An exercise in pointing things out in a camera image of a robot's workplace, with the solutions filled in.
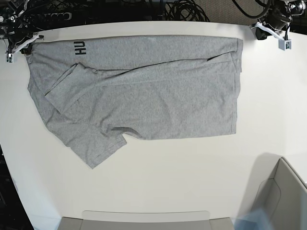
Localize grey bin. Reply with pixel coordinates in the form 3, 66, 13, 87
58, 210, 234, 230
252, 158, 307, 230

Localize grey bin at right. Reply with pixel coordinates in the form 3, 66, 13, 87
252, 158, 307, 230

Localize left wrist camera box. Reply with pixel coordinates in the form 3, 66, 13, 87
278, 39, 292, 51

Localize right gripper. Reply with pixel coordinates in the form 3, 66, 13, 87
3, 28, 44, 55

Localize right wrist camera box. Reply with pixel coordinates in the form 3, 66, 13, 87
5, 53, 14, 63

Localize grey bin at bottom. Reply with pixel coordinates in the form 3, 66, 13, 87
58, 210, 234, 230

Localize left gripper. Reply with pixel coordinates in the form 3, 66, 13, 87
250, 10, 293, 40

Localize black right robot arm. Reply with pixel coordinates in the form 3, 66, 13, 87
0, 0, 44, 63

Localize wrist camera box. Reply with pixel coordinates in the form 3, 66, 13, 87
5, 53, 14, 63
278, 39, 292, 51

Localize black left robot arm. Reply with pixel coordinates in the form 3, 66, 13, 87
251, 0, 307, 40

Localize blue cloth in bin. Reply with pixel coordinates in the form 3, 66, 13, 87
233, 208, 267, 230

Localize grey T-shirt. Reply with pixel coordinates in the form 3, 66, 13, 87
26, 35, 243, 168

